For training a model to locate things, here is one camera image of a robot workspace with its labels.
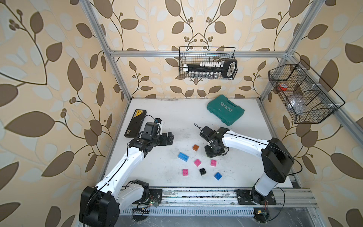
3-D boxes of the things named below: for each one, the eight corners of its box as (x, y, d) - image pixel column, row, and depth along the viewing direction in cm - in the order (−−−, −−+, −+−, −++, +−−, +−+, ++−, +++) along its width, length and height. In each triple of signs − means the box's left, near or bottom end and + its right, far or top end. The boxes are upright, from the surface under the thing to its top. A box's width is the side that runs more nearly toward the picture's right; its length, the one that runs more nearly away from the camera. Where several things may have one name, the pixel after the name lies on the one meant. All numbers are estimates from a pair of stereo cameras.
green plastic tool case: (228, 127, 104) (229, 123, 100) (205, 108, 117) (205, 104, 113) (244, 114, 112) (246, 110, 108) (221, 97, 125) (222, 93, 121)
